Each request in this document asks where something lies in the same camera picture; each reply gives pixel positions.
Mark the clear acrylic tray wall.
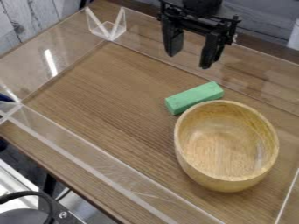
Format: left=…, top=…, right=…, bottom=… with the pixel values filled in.
left=0, top=2, right=299, bottom=224

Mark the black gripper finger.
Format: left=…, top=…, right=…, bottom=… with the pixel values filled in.
left=200, top=32, right=226, bottom=69
left=162, top=15, right=183, bottom=57

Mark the black table leg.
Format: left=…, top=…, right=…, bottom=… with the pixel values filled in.
left=43, top=174, right=58, bottom=196

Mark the green rectangular block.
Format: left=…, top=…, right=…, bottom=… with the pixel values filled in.
left=164, top=81, right=224, bottom=115

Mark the light wooden bowl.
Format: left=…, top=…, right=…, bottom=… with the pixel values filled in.
left=174, top=100, right=279, bottom=193

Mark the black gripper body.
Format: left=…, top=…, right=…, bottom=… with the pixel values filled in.
left=158, top=0, right=242, bottom=45

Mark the black cable loop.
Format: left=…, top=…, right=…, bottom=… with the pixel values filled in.
left=0, top=190, right=56, bottom=224

